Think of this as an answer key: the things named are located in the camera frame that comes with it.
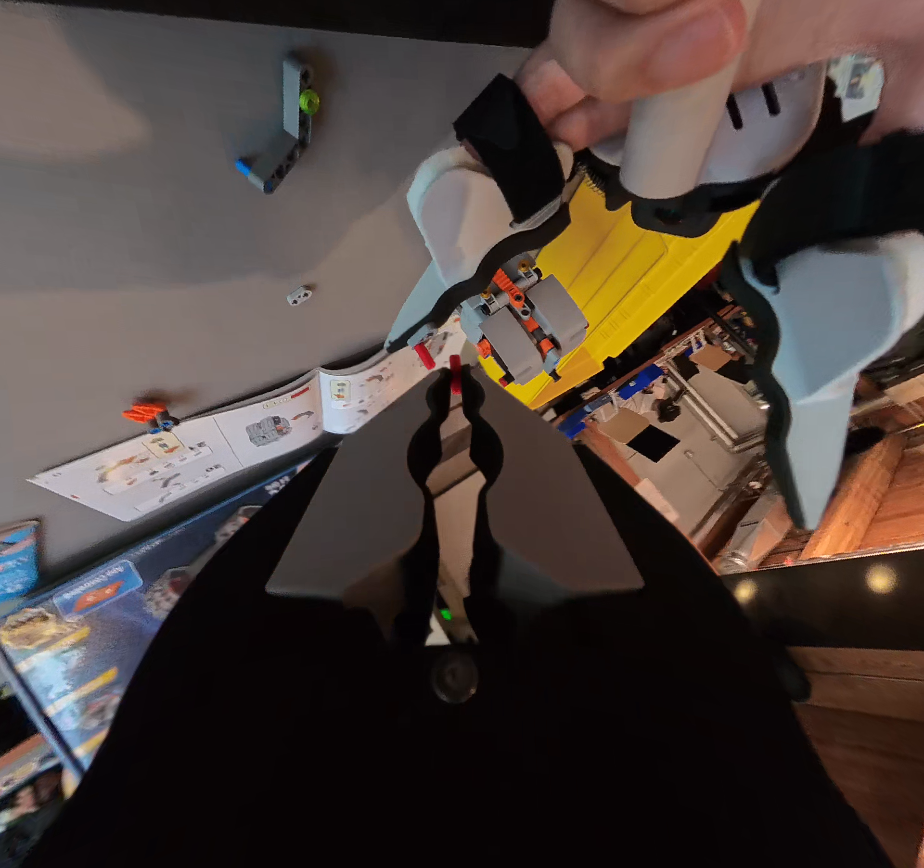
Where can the blue robot kit box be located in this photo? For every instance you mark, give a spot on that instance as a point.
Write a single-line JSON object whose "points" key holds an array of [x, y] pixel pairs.
{"points": [[94, 615]]}

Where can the grey desk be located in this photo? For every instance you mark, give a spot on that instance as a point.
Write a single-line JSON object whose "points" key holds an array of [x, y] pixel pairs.
{"points": [[144, 269]]}

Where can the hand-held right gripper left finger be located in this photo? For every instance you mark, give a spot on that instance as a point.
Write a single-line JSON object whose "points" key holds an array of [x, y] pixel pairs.
{"points": [[346, 521]]}

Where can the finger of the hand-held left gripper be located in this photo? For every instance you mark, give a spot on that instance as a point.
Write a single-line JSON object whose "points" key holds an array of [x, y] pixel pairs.
{"points": [[426, 305], [830, 319]]}

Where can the grey orange toy robot model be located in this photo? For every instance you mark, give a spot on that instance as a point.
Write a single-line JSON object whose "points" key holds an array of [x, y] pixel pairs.
{"points": [[548, 312]]}

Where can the yellow storage bin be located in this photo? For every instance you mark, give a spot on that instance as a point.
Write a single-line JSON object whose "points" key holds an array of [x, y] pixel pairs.
{"points": [[621, 269]]}

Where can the light blue package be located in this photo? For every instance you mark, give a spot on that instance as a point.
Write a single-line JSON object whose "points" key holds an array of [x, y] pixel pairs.
{"points": [[18, 557]]}

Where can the white instruction booklet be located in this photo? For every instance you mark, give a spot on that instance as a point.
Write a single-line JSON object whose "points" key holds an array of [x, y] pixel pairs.
{"points": [[216, 442]]}

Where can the small grey connector piece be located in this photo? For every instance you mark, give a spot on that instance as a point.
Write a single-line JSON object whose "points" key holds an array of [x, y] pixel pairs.
{"points": [[299, 296]]}

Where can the person's left hand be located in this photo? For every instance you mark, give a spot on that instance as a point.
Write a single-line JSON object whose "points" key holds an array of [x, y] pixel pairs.
{"points": [[650, 38]]}

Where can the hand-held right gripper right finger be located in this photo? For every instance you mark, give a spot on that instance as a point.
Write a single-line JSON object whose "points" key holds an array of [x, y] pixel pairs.
{"points": [[556, 514]]}

